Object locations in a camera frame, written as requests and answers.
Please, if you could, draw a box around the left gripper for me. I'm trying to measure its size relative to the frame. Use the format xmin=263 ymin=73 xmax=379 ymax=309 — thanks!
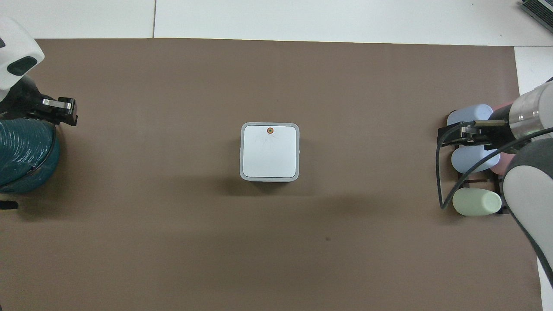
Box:
xmin=0 ymin=76 xmax=44 ymax=121

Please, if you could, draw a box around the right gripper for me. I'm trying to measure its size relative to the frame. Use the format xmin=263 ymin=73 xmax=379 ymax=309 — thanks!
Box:
xmin=472 ymin=106 xmax=517 ymax=154

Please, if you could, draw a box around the white square trash can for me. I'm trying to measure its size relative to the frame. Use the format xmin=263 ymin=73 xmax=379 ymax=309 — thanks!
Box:
xmin=239 ymin=122 xmax=300 ymax=183

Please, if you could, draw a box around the light blue cup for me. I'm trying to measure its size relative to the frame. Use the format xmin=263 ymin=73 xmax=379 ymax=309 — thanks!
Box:
xmin=447 ymin=104 xmax=494 ymax=128
xmin=451 ymin=144 xmax=502 ymax=174

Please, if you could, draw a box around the black cup rack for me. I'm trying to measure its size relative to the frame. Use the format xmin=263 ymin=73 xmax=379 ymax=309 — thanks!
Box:
xmin=437 ymin=124 xmax=511 ymax=216

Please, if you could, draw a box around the teal ribbed container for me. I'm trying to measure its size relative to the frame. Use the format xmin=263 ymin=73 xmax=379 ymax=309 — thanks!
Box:
xmin=0 ymin=118 xmax=60 ymax=194

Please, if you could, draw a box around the light green cup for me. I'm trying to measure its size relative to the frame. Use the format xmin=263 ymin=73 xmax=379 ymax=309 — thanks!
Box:
xmin=452 ymin=187 xmax=503 ymax=217

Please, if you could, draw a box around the grey ribbed device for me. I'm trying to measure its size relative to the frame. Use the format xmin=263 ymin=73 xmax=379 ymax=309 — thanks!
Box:
xmin=520 ymin=0 xmax=553 ymax=27

